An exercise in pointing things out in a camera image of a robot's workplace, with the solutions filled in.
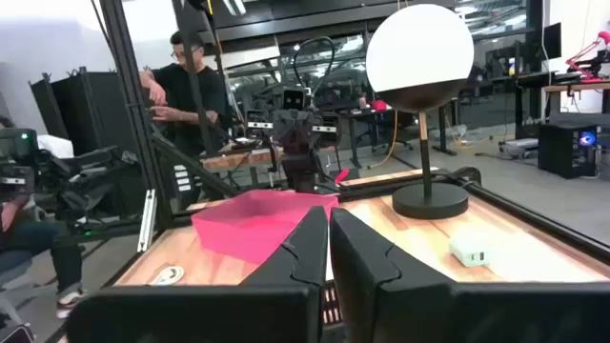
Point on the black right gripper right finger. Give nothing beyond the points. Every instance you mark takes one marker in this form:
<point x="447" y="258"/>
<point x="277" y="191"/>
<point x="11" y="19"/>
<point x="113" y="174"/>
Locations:
<point x="372" y="267"/>

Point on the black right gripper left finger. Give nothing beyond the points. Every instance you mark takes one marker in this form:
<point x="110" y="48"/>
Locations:
<point x="305" y="252"/>

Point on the pale mint USB charger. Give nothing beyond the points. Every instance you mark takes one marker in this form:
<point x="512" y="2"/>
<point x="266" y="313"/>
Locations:
<point x="469" y="250"/>

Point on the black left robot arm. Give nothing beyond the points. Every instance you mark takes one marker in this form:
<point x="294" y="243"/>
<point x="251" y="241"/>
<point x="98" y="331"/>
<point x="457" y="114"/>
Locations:
<point x="299" y="174"/>

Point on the black neighbouring robot arm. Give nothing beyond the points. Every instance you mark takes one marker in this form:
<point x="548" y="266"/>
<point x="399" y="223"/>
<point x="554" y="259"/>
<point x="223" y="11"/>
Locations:
<point x="86" y="176"/>

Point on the pink translucent plastic bin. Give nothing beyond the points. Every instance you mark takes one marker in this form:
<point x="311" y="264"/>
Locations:
<point x="248" y="228"/>

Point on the wooden background workbench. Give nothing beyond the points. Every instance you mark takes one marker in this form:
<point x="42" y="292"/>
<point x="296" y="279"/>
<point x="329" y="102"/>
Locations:
<point x="238" y="157"/>

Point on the standing person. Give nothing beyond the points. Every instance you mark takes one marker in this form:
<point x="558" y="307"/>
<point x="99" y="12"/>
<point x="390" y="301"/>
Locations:
<point x="190" y="95"/>

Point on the white globe black table lamp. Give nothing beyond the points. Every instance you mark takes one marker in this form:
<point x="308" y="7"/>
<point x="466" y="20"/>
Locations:
<point x="419" y="52"/>

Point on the silver aluminium extrusion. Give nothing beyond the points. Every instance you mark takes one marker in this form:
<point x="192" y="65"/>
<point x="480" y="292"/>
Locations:
<point x="147" y="221"/>

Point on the grey floor box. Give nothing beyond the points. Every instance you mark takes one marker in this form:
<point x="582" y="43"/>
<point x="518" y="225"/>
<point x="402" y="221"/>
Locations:
<point x="519" y="147"/>

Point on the black folding panel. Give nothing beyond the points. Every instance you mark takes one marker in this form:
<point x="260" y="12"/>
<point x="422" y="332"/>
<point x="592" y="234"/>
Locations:
<point x="90" y="109"/>

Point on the black computer tower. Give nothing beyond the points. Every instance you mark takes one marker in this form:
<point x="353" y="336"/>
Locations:
<point x="564" y="152"/>

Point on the black background monitor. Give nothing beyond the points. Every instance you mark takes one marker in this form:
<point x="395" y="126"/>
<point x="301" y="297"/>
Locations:
<point x="553" y="40"/>

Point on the wooden background desk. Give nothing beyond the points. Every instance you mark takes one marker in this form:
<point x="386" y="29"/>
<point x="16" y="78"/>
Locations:
<point x="576" y="87"/>

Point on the seated person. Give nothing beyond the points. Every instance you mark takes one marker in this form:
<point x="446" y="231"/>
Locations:
<point x="28" y="238"/>

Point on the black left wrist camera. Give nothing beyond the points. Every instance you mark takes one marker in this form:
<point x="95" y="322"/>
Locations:
<point x="294" y="99"/>

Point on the black aluminium rig frame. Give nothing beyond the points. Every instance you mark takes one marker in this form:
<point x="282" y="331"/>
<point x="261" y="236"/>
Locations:
<point x="131" y="95"/>

